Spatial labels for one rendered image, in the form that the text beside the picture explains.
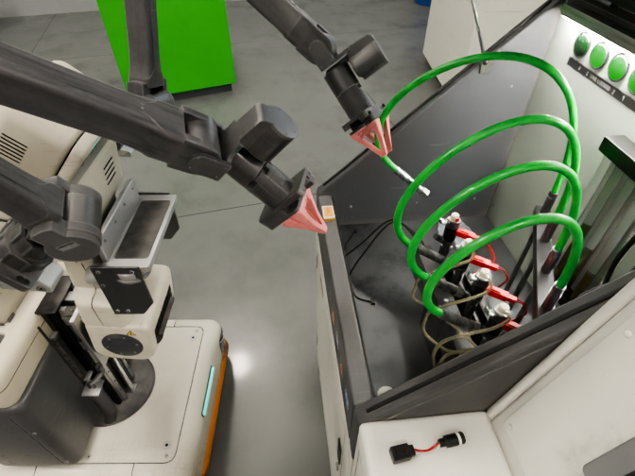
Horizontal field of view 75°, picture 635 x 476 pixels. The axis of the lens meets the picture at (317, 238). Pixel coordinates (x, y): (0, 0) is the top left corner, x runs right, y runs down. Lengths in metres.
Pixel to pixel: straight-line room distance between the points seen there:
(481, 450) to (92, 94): 0.74
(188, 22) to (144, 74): 2.91
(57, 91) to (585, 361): 0.70
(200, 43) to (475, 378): 3.64
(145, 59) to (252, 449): 1.39
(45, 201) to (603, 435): 0.79
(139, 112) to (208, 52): 3.48
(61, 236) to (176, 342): 1.09
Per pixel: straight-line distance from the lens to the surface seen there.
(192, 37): 3.98
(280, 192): 0.64
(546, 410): 0.71
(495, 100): 1.19
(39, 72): 0.55
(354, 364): 0.84
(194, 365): 1.67
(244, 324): 2.07
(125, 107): 0.56
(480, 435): 0.79
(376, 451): 0.75
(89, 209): 0.75
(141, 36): 1.04
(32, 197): 0.70
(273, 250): 2.38
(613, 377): 0.63
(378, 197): 1.24
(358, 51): 0.90
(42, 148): 0.84
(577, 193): 0.76
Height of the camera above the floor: 1.68
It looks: 43 degrees down
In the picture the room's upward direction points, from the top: straight up
